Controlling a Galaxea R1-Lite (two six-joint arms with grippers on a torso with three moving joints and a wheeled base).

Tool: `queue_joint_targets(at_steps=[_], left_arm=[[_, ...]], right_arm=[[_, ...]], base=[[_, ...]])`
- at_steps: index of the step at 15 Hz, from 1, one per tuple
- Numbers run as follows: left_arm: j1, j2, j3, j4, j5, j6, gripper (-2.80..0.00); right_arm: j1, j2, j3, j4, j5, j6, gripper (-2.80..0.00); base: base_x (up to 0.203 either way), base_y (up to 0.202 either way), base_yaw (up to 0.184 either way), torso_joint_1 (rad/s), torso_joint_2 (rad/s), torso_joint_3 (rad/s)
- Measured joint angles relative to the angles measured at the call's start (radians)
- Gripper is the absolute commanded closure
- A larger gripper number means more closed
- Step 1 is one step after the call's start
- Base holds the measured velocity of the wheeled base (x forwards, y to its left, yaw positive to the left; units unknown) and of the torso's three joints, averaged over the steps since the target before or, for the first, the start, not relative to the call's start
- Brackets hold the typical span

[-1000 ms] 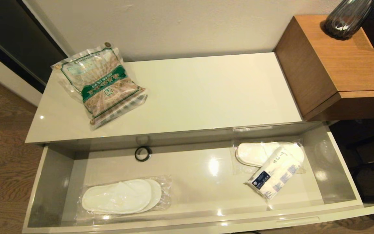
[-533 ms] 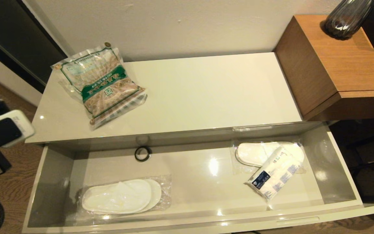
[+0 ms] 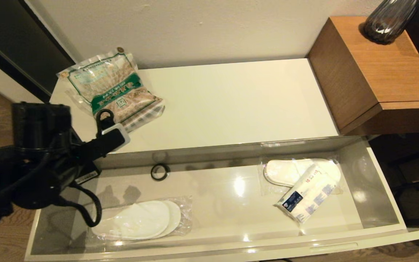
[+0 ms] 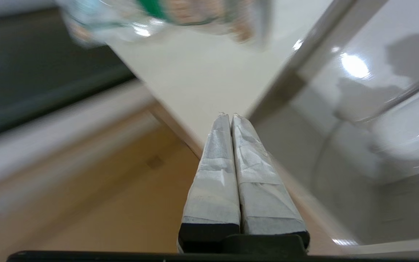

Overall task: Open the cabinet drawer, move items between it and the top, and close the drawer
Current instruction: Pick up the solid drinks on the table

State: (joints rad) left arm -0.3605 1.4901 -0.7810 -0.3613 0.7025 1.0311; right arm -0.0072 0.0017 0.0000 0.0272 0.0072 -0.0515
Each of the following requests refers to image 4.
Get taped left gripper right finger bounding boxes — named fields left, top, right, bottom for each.
left=231, top=114, right=310, bottom=252

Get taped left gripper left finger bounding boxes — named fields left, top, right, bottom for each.
left=177, top=114, right=241, bottom=252

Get white cabinet drawer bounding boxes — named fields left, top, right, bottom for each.
left=248, top=0, right=419, bottom=257

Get green label snack bag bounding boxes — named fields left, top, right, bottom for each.
left=55, top=0, right=272, bottom=49

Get white glossy low cabinet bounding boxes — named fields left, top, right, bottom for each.
left=106, top=0, right=390, bottom=160

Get white slippers in plastic bag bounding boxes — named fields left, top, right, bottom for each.
left=333, top=67, right=419, bottom=182

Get dark sliding door panel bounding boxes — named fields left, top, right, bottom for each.
left=0, top=7, right=138, bottom=143

